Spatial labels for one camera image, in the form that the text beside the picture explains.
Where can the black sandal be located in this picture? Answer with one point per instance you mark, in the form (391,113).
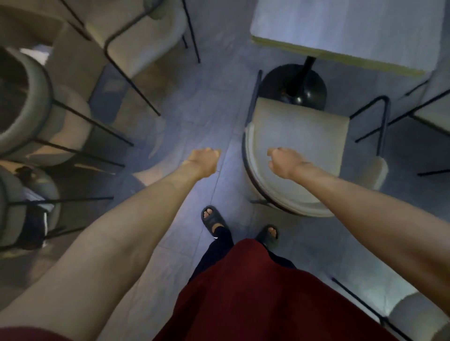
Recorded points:
(211,217)
(269,235)

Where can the left black sandal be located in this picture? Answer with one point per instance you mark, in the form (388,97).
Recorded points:
(211,217)

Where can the black bag with white stripes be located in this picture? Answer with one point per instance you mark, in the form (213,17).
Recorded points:
(33,225)

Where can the person's left forearm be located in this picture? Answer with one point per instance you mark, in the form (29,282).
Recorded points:
(140,217)

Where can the grey wooden table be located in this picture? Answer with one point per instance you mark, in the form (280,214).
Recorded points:
(351,28)

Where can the person's right hand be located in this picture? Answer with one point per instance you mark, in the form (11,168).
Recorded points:
(286,163)

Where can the person's right forearm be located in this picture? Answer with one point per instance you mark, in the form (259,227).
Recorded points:
(351,207)

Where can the dark red shirt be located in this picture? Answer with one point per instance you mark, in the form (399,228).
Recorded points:
(263,298)

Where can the person's left hand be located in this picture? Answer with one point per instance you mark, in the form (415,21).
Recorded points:
(204,161)

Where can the brown cardboard box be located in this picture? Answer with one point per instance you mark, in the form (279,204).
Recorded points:
(70,59)

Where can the dark trousers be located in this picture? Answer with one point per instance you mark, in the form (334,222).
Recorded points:
(218,249)

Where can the right black sandal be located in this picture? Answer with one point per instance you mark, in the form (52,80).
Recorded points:
(269,235)

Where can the beige chair with black frame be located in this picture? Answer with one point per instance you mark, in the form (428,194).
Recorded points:
(437,116)
(415,316)
(140,38)
(299,130)
(38,98)
(49,189)

